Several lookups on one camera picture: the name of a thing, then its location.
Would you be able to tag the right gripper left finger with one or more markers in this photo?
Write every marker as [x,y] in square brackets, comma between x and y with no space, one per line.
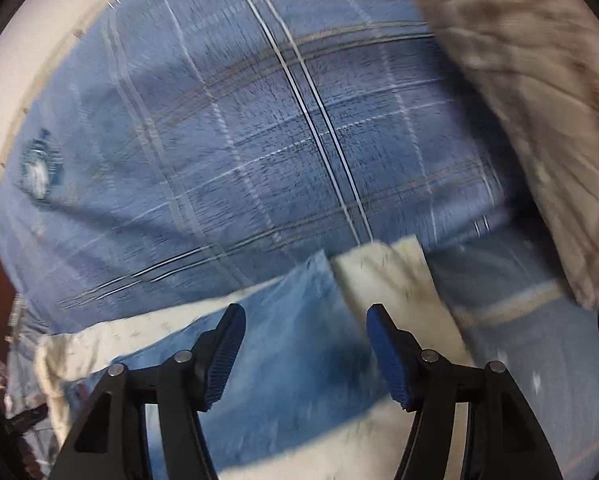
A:
[109,441]

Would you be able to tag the beige striped floral pillow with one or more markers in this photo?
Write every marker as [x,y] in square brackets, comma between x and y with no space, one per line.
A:
[536,65]

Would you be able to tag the blue plaid duvet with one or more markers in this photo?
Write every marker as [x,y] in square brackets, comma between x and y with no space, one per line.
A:
[184,149]

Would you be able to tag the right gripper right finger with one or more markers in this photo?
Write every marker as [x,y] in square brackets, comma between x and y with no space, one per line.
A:
[504,438]

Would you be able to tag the cream leaf-print quilt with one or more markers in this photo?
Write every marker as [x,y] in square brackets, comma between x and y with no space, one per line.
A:
[368,446]

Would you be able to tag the blue denim jeans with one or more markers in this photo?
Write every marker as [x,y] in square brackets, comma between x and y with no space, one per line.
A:
[304,367]

